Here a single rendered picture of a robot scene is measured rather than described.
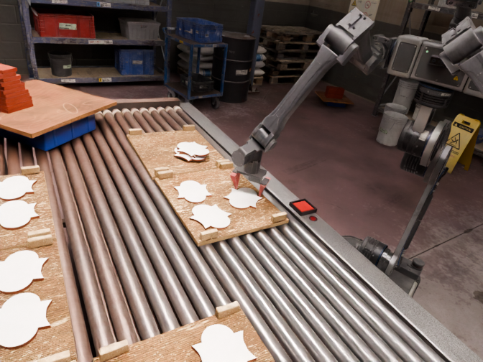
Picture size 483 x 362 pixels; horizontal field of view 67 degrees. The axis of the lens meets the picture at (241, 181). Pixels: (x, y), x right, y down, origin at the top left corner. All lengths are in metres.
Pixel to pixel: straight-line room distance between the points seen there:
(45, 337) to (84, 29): 4.81
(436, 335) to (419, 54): 1.04
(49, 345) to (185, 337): 0.28
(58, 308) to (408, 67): 1.47
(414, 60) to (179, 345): 1.34
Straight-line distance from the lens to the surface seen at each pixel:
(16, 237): 1.22
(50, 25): 5.40
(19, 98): 1.81
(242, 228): 1.21
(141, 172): 1.52
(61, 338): 0.94
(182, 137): 1.80
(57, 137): 1.72
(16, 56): 6.11
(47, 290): 1.04
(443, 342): 1.15
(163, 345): 0.89
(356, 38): 1.19
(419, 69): 1.67
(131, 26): 5.62
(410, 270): 2.42
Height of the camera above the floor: 1.67
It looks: 30 degrees down
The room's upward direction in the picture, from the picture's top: 9 degrees clockwise
